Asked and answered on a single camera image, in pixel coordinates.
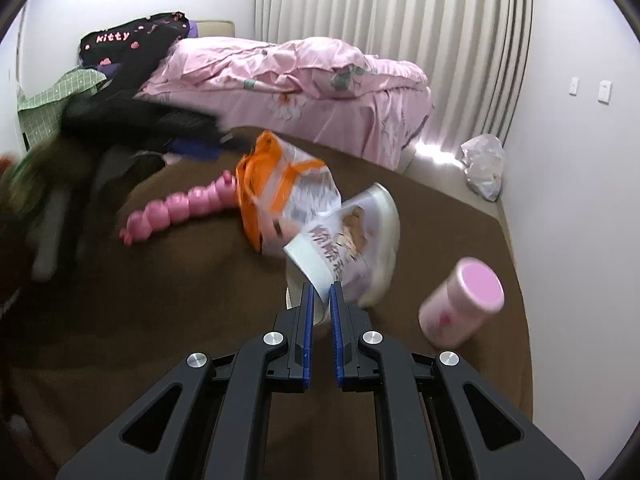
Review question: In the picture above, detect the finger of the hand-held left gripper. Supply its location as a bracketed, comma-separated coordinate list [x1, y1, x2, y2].
[150, 104, 226, 142]
[167, 137, 236, 162]

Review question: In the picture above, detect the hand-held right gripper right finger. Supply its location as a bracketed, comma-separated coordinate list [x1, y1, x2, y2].
[327, 281, 586, 480]

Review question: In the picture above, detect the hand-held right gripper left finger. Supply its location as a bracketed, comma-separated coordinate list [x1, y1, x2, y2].
[55, 282, 316, 480]

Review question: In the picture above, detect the white snack packet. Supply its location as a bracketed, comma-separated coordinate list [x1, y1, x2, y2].
[282, 182, 401, 311]

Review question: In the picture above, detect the pink caterpillar toy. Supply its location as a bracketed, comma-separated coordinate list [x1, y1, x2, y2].
[119, 170, 241, 247]

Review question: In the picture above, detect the green checked cloth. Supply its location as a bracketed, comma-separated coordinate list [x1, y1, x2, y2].
[17, 67, 108, 148]

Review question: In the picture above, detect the pink floral duvet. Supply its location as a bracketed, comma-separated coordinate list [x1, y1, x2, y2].
[140, 36, 431, 111]

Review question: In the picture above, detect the black Hello Kitty pillow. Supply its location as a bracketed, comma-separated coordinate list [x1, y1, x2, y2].
[77, 11, 191, 98]

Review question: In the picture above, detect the beige headboard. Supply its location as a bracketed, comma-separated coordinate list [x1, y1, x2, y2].
[192, 20, 236, 41]

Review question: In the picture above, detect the orange snack bag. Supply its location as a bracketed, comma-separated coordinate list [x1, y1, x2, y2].
[235, 130, 343, 258]

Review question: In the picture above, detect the pink lidded bottle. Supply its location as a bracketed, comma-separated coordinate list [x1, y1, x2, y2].
[417, 256, 505, 349]

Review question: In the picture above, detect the pink floral bed sheet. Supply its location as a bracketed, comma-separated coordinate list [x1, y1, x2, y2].
[135, 75, 436, 173]

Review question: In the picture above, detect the white plastic bag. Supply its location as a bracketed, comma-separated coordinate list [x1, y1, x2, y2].
[459, 133, 506, 202]

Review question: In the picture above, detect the striped white curtain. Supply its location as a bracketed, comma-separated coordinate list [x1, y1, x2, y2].
[252, 0, 533, 156]

